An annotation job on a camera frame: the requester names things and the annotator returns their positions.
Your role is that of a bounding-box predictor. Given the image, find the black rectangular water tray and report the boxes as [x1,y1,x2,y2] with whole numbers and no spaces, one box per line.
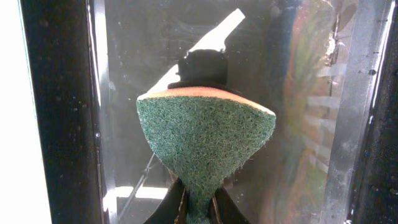
[21,0,397,223]

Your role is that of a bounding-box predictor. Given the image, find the green scouring sponge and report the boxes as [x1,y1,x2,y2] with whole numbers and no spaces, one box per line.
[136,86,276,223]

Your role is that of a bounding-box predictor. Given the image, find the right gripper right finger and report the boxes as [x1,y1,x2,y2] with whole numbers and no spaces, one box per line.
[208,187,250,224]

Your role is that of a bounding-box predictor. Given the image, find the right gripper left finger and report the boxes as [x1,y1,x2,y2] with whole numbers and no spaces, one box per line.
[144,179,187,224]

